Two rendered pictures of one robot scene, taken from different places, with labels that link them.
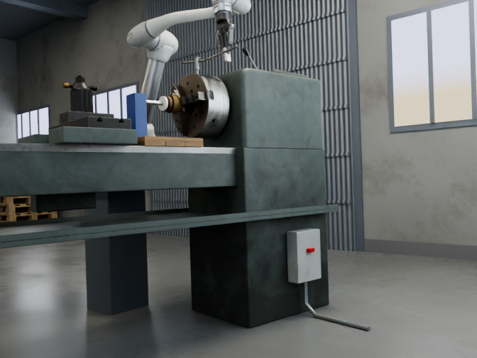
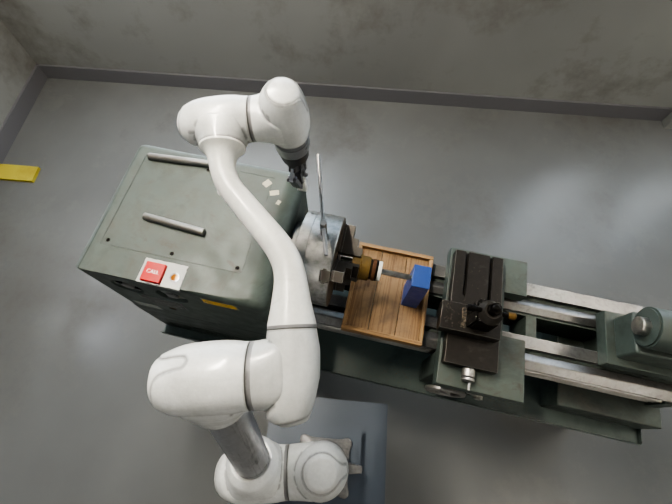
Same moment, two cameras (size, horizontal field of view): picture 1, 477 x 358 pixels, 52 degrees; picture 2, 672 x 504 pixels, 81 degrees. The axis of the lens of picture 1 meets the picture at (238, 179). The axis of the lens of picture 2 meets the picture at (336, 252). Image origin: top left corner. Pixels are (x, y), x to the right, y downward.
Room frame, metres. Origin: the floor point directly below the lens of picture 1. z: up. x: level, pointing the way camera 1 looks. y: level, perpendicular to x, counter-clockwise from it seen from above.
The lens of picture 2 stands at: (2.69, 0.64, 2.33)
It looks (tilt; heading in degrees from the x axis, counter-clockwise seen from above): 66 degrees down; 233
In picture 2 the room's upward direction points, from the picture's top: 1 degrees clockwise
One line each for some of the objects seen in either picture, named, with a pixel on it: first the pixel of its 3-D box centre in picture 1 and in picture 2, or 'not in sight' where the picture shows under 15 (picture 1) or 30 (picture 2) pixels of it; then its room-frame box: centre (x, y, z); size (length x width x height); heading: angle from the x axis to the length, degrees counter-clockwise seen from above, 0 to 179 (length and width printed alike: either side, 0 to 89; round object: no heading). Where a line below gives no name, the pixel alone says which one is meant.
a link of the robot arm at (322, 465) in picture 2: not in sight; (319, 470); (2.80, 0.71, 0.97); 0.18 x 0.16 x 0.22; 146
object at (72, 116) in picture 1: (87, 119); (468, 320); (2.12, 0.65, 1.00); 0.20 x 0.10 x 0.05; 131
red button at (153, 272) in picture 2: not in sight; (154, 272); (2.87, -0.01, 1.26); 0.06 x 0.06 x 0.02; 41
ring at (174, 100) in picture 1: (172, 104); (364, 267); (2.31, 0.30, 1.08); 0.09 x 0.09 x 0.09; 41
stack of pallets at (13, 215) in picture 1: (18, 202); not in sight; (8.14, 3.71, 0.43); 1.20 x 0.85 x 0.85; 48
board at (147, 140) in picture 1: (153, 144); (388, 292); (2.24, 0.39, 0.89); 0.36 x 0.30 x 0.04; 41
